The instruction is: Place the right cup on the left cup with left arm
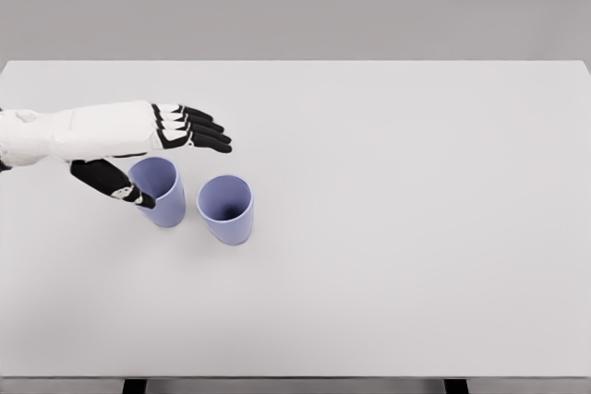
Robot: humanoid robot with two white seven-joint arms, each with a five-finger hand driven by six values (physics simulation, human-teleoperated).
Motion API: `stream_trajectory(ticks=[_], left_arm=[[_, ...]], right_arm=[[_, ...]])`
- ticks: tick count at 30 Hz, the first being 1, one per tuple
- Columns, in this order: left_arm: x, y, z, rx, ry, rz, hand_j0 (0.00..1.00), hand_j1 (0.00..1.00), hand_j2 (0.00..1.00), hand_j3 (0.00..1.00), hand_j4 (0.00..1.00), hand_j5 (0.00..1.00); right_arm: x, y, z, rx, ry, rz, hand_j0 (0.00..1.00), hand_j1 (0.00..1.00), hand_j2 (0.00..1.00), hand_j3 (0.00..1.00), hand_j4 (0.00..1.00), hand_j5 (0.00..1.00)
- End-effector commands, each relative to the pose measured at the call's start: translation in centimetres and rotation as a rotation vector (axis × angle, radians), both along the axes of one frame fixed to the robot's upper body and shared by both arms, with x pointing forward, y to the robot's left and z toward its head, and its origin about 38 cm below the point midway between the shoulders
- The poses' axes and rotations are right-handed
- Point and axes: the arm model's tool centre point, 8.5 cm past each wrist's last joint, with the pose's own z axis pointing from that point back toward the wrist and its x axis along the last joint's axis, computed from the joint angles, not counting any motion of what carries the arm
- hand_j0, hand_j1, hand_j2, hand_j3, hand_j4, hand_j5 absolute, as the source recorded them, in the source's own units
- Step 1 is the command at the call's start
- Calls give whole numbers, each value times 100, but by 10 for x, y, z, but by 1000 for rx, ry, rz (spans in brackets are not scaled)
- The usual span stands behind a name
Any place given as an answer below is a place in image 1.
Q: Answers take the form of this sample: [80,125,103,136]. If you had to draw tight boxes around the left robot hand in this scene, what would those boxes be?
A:
[54,100,233,209]

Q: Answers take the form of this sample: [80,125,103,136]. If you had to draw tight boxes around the lavender plastic cup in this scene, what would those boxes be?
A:
[196,174,255,245]
[127,156,187,229]

